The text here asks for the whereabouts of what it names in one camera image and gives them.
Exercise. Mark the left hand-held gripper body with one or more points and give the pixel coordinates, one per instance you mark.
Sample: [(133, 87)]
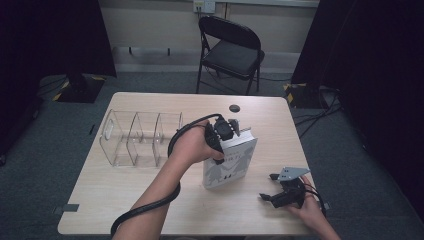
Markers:
[(223, 128)]

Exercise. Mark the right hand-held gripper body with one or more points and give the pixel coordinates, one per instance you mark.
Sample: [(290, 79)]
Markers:
[(293, 173)]

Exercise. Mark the white book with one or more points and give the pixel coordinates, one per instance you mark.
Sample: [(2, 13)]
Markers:
[(230, 166)]

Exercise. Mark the clear acrylic organizer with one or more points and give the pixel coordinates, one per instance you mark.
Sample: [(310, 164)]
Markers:
[(113, 146)]

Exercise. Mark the person's left hand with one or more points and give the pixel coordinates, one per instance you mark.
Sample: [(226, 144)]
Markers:
[(190, 143)]

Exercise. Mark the person's right hand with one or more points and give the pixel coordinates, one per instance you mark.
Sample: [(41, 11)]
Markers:
[(310, 210)]

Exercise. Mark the dark round table grommet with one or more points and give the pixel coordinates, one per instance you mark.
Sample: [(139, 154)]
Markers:
[(234, 108)]

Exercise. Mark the grey tape strip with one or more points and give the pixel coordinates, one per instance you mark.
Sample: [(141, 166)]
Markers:
[(327, 206), (68, 208)]

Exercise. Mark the black folding chair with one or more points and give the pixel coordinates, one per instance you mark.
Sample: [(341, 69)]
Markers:
[(230, 58)]

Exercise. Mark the black stand base yellow tape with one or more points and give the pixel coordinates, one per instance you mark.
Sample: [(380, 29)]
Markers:
[(80, 90), (301, 96)]

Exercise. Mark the black curtain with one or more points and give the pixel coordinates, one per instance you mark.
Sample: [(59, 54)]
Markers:
[(50, 33), (383, 66)]

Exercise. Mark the white wall socket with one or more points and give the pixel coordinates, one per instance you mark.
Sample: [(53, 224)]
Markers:
[(204, 6)]

